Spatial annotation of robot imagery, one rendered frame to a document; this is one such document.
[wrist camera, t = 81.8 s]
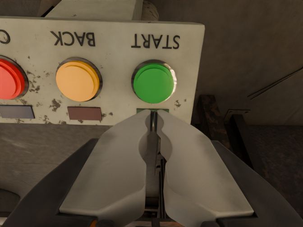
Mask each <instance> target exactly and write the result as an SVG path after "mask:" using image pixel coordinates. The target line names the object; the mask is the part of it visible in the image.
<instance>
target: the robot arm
mask: <svg viewBox="0 0 303 227"><path fill-rule="evenodd" d="M153 123H154V132H156V133H157V134H158V136H159V137H160V138H161V150H160V153H161V155H162V156H163V157H164V158H165V159H166V161H167V162H166V164H165V177H164V188H163V194H164V202H165V211H166V213H167V215H168V216H169V217H170V218H171V219H173V220H175V221H176V222H178V223H180V224H181V225H183V226H185V227H303V219H302V218H301V217H300V216H299V214H298V213H297V212H296V211H295V210H294V208H293V207H292V206H291V205H290V204H289V203H288V201H287V200H286V199H285V198H284V197H283V196H282V195H281V194H280V193H279V192H278V191H277V190H276V189H275V188H274V187H273V186H272V185H271V184H269V183H268V182H267V181H266V180H265V179H264V178H262V177H261V176H260V175H259V174H258V173H256V172H255V171H254V170H253V169H251V168H250V167H249V166H248V165H247V164H246V163H245V162H243V161H242V160H241V159H240V158H238V157H237V156H236V155H235V154H233V153H232V152H231V151H230V150H229V149H227V148H226V147H225V146H224V145H222V144H221V143H220V142H219V141H211V140H210V139H209V138H208V137H207V136H206V135H204V134H203V133H202V132H201V131H199V130H198V129H197V128H195V127H194V126H192V125H190V124H189V123H187V122H185V121H183V120H181V119H179V118H178V117H176V116H174V115H172V114H170V113H168V112H166V111H164V110H161V109H160V110H157V111H153V110H149V109H145V110H143V111H141V112H139V113H137V114H135V115H133V116H131V117H129V118H127V119H125V120H123V121H121V122H119V123H118V124H116V125H114V126H113V127H111V128H110V129H108V130H107V131H106V132H104V133H103V134H102V135H101V136H100V137H98V138H91V139H90V140H89V141H87V142H86V143H85V144H84V145H82V146H81V147H80V148H79V149H78V150H76V151H75V152H74V153H73V154H71V155H70V156H69V157H68V158H67V159H66V160H64V161H63V162H62V163H61V164H59V165H58V166H57V167H56V168H55V169H53V170H52V171H51V172H50V173H49V174H47V175H46V176H45V177H44V178H43V179H41V180H40V181H39V182H38V183H37V184H36V185H35V186H34V187H33V188H32V189H31V190H30V191H29V192H28V193H27V194H26V195H25V197H24V198H23V199H22V200H21V201H20V202H19V204H18V205H17V206H16V207H15V209H14V210H13V211H12V212H11V214H10V215H9V216H8V217H7V219H6V220H5V222H4V223H3V225H2V226H1V227H125V226H127V225H128V224H130V223H131V222H133V221H135V220H136V219H138V218H140V217H141V216H142V215H143V213H144V210H145V199H146V169H147V166H146V163H145V161H144V160H143V157H144V156H145V155H146V154H147V136H148V135H149V134H150V132H152V124H153Z"/></svg>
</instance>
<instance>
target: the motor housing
mask: <svg viewBox="0 0 303 227"><path fill-rule="evenodd" d="M197 112H198V117H199V121H200V125H201V130H202V133H203V134H204V135H206V136H207V137H208V138H209V139H210V140H211V141H219V142H220V143H221V144H222V145H224V146H225V147H226V148H227V149H229V150H230V151H231V152H232V153H233V151H232V148H231V145H230V141H229V138H228V135H227V132H226V129H225V126H224V123H223V120H222V117H221V114H220V111H219V108H218V105H217V102H216V99H215V96H214V95H200V97H199V100H198V104H197Z"/></svg>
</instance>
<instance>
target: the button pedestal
mask: <svg viewBox="0 0 303 227"><path fill-rule="evenodd" d="M142 5H143V0H61V1H60V2H59V3H58V4H57V5H56V6H55V7H54V8H53V9H52V10H51V11H50V12H49V13H48V14H47V15H46V16H45V17H20V16H0V59H3V60H6V61H8V62H10V63H11V64H13V65H14V66H15V67H16V68H17V69H18V70H19V71H20V72H21V74H22V76H23V78H24V82H25V87H24V90H23V92H22V93H21V94H20V95H18V96H17V97H15V98H13V99H10V100H4V99H0V105H30V106H32V110H33V113H34V116H35V119H26V118H2V116H1V114H0V123H39V124H76V125H113V126H114V125H116V124H118V123H119V122H121V121H123V120H125V119H127V118H129V117H131V116H133V115H135V114H136V109H169V113H170V114H172V115H174V116H176V117H178V118H179V119H181V120H183V121H185V122H187V123H189V124H191V118H192V111H193V103H194V97H195V91H196V85H197V77H198V71H199V65H200V59H201V53H202V45H203V38H204V32H205V26H204V25H203V24H201V23H193V22H169V21H142V20H141V15H142ZM69 61H81V62H84V63H86V64H88V65H89V66H91V67H92V68H93V69H94V70H95V72H96V73H97V75H98V78H99V88H98V91H97V93H96V94H95V95H94V96H93V97H92V98H91V99H89V100H87V101H74V100H71V99H70V98H68V97H66V96H65V95H64V94H63V93H62V92H61V91H60V89H59V88H58V86H57V83H56V74H57V71H58V69H59V68H60V67H61V66H62V65H63V64H65V63H67V62H69ZM150 63H158V64H162V65H164V66H165V67H167V68H168V69H169V70H170V72H171V73H172V76H173V79H174V89H173V92H172V94H171V95H170V96H169V97H168V98H167V99H166V100H164V101H162V102H160V103H154V104H153V103H148V102H145V101H143V100H142V99H140V98H139V97H138V96H137V94H136V92H135V90H134V86H133V82H134V78H135V75H136V73H137V71H138V70H139V69H140V68H141V67H142V66H144V65H146V64H150ZM67 107H99V108H101V117H102V120H101V121H99V120H70V119H69V113H68V109H67Z"/></svg>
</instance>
